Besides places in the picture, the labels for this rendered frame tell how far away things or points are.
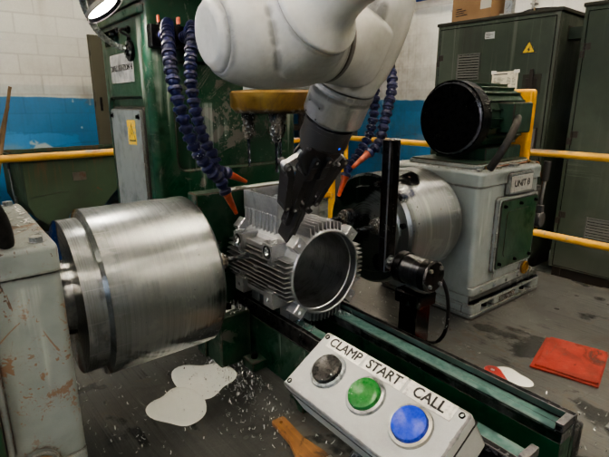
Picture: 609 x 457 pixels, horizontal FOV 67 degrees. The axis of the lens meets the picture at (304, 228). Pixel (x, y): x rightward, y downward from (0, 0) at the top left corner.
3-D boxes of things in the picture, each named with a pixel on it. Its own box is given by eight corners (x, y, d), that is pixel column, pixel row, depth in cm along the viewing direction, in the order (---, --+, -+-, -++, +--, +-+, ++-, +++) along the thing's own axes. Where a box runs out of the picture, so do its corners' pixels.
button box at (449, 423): (302, 409, 49) (279, 381, 46) (345, 357, 51) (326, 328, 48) (439, 520, 36) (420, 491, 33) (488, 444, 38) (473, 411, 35)
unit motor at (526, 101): (406, 238, 130) (416, 81, 119) (473, 221, 149) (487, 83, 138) (491, 263, 110) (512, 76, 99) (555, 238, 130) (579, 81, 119)
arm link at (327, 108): (301, 66, 64) (289, 104, 68) (339, 100, 60) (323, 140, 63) (349, 69, 70) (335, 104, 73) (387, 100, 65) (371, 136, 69)
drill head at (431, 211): (303, 273, 112) (303, 170, 106) (413, 243, 137) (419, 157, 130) (380, 307, 93) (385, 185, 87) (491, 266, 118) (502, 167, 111)
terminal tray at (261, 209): (243, 224, 95) (241, 189, 93) (285, 217, 101) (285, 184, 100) (276, 237, 86) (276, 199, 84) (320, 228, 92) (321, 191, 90)
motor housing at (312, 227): (227, 298, 97) (224, 209, 92) (300, 277, 108) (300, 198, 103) (285, 335, 81) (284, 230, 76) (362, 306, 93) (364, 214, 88)
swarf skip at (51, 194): (33, 251, 426) (18, 158, 403) (10, 230, 493) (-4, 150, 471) (157, 228, 504) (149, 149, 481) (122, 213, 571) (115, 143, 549)
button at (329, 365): (312, 381, 46) (304, 371, 45) (332, 358, 47) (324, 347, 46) (332, 396, 43) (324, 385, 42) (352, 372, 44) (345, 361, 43)
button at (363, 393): (347, 406, 42) (339, 395, 41) (367, 381, 43) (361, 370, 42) (371, 424, 40) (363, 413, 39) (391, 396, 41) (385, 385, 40)
